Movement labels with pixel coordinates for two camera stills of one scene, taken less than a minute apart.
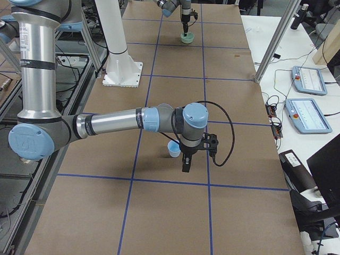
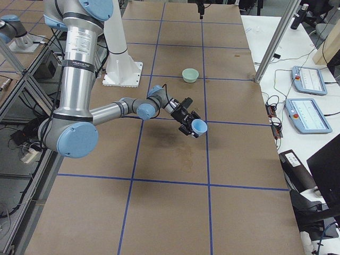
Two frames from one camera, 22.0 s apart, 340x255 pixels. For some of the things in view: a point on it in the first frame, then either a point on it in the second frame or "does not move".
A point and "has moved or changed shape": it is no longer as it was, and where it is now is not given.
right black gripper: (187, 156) -> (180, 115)
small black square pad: (277, 56) does not move
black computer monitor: (325, 167) does not move
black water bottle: (299, 16) does not move
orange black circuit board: (277, 129) does not move
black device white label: (298, 178) does not move
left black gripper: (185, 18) -> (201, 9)
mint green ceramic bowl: (188, 39) -> (189, 75)
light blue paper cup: (174, 148) has moved or changed shape
